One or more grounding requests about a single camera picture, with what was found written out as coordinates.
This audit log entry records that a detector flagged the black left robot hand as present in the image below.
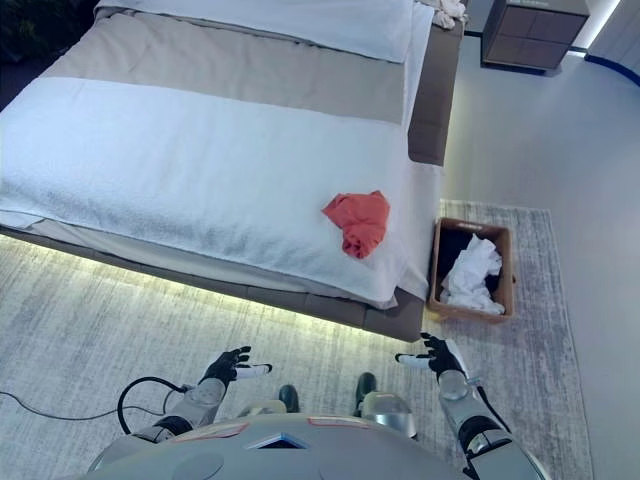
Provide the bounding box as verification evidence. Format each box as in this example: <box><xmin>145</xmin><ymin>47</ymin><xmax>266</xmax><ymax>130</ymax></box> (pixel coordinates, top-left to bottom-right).
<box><xmin>201</xmin><ymin>345</ymin><xmax>274</xmax><ymax>387</ymax></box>

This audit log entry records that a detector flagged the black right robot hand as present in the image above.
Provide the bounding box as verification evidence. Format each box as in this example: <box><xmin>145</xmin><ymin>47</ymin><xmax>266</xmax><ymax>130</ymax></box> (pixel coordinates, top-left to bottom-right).
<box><xmin>394</xmin><ymin>331</ymin><xmax>469</xmax><ymax>384</ymax></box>

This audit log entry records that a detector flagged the red cloth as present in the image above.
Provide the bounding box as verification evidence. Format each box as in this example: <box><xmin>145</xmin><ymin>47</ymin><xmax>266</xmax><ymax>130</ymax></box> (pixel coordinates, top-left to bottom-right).
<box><xmin>321</xmin><ymin>189</ymin><xmax>392</xmax><ymax>261</ymax></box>

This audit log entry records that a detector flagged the brown rectangular laundry basket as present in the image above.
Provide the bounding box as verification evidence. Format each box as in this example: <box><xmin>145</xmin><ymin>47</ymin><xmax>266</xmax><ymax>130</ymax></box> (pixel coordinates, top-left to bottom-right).
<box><xmin>427</xmin><ymin>216</ymin><xmax>517</xmax><ymax>326</ymax></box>

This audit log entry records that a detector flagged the white fluffy bed blanket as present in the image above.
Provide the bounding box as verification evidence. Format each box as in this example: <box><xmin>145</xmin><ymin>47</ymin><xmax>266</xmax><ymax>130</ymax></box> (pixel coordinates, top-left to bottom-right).
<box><xmin>0</xmin><ymin>76</ymin><xmax>444</xmax><ymax>310</ymax></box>

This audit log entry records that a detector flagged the taupe bed sheet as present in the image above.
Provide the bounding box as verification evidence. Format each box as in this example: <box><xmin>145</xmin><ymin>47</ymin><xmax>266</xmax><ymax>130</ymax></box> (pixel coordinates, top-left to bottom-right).
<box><xmin>51</xmin><ymin>8</ymin><xmax>407</xmax><ymax>125</ymax></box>

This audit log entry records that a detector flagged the silver left robot leg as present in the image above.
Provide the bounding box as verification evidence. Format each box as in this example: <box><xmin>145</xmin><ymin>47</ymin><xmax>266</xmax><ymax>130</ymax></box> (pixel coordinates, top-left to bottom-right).
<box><xmin>234</xmin><ymin>383</ymin><xmax>301</xmax><ymax>419</ymax></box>

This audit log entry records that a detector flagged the silver robot leg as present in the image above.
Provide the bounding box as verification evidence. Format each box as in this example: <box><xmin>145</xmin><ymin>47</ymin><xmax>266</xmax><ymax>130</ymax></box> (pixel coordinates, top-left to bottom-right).
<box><xmin>353</xmin><ymin>371</ymin><xmax>419</xmax><ymax>427</ymax></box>
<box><xmin>234</xmin><ymin>383</ymin><xmax>301</xmax><ymax>419</ymax></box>

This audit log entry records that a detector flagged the silver right robot leg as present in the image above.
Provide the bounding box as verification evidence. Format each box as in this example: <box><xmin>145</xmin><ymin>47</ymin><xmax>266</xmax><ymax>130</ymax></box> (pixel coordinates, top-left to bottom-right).
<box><xmin>353</xmin><ymin>371</ymin><xmax>419</xmax><ymax>427</ymax></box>

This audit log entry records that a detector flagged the white crumpled cloth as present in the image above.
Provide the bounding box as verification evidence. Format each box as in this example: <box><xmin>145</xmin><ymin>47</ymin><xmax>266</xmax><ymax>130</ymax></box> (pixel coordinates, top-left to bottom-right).
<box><xmin>439</xmin><ymin>233</ymin><xmax>507</xmax><ymax>317</ymax></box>

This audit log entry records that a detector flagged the grey robot torso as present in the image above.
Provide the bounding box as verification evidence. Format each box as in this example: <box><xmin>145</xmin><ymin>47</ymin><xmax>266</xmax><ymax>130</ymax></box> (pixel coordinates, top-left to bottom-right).
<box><xmin>86</xmin><ymin>416</ymin><xmax>482</xmax><ymax>480</ymax></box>

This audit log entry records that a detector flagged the black cloth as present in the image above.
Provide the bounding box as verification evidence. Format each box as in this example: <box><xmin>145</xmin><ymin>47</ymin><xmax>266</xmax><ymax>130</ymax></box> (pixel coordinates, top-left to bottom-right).
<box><xmin>436</xmin><ymin>228</ymin><xmax>502</xmax><ymax>304</ymax></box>

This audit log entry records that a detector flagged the grey patterned rug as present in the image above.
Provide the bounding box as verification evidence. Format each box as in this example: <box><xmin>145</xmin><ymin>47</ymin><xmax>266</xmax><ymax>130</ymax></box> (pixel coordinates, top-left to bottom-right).
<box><xmin>0</xmin><ymin>199</ymin><xmax>594</xmax><ymax>480</ymax></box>

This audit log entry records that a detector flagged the brown grey nightstand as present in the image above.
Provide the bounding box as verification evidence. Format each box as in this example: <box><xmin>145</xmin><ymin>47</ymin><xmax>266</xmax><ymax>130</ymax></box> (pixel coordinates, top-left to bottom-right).
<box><xmin>480</xmin><ymin>0</ymin><xmax>591</xmax><ymax>78</ymax></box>

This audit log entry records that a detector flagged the cream crumpled clothing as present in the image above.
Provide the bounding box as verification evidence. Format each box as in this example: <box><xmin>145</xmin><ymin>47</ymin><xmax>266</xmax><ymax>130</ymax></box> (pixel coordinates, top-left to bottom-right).
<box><xmin>431</xmin><ymin>0</ymin><xmax>472</xmax><ymax>29</ymax></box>

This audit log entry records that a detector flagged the dark green plant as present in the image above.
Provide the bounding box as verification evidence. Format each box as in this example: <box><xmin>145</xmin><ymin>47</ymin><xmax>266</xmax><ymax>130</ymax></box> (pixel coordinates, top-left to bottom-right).
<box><xmin>0</xmin><ymin>0</ymin><xmax>97</xmax><ymax>65</ymax></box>

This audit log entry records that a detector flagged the black looped wrist cable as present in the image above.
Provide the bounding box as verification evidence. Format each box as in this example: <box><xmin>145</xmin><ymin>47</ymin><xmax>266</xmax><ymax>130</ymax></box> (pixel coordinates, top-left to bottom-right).
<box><xmin>117</xmin><ymin>375</ymin><xmax>197</xmax><ymax>435</ymax></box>

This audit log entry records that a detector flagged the thin grey floor cable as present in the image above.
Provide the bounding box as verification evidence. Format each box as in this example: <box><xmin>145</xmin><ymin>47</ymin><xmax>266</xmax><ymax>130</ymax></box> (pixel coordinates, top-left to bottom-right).
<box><xmin>0</xmin><ymin>391</ymin><xmax>169</xmax><ymax>421</ymax></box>

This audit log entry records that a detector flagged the taupe upholstered bed frame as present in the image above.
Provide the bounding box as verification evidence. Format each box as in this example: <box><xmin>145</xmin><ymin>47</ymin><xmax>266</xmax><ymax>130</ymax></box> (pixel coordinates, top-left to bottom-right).
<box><xmin>0</xmin><ymin>0</ymin><xmax>466</xmax><ymax>344</ymax></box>

